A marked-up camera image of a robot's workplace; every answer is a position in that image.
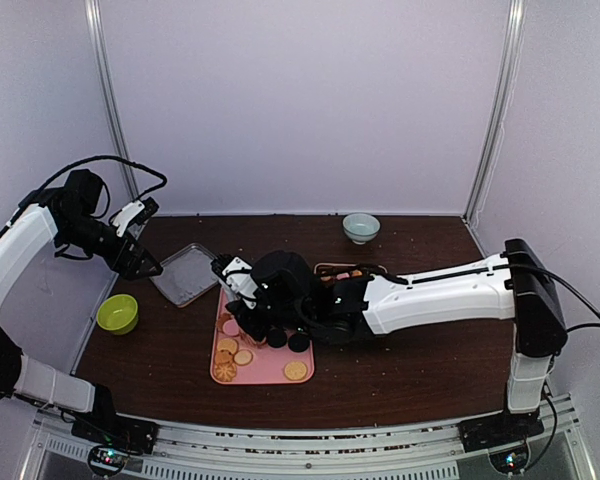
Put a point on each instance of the pale blue ceramic bowl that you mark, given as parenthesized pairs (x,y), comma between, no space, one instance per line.
(361,228)

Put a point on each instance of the gold cookie tin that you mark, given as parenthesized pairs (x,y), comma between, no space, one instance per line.
(329,273)

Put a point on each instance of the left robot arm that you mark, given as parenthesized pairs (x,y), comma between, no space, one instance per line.
(48,221)

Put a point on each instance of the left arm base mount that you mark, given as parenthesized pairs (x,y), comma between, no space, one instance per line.
(131,435)

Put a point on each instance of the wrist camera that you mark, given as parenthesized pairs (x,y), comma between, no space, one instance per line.
(82,191)
(282,277)

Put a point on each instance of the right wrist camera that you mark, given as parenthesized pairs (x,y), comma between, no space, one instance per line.
(282,277)

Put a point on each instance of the black sandwich cookie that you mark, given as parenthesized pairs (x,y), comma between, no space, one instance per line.
(276,338)
(298,342)

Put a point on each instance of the aluminium corner post left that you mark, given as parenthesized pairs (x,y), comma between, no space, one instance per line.
(97,35)

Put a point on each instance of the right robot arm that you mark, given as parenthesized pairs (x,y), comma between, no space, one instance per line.
(512,285)

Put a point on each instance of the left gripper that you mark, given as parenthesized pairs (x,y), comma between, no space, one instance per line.
(127,269)

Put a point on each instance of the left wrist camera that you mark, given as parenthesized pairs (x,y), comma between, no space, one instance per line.
(82,191)

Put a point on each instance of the aluminium corner post right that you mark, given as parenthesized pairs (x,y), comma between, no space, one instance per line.
(495,127)

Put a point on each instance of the aluminium corner post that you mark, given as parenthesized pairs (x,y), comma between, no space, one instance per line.
(495,127)
(97,35)

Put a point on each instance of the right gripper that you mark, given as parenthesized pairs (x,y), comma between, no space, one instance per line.
(256,330)

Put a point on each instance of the yellow round cookie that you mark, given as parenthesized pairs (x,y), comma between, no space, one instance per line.
(295,371)

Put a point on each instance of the pink round cookie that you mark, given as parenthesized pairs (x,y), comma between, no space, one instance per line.
(230,328)

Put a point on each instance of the silver metal tin lid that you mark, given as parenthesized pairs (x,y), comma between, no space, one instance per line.
(186,275)

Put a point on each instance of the pink tray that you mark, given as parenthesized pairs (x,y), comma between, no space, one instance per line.
(255,366)

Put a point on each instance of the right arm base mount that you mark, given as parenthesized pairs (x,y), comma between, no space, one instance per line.
(498,429)

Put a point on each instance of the green bowl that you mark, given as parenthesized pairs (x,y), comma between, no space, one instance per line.
(118,314)

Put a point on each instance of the swirl butter cookie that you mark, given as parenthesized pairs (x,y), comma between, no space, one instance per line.
(225,372)

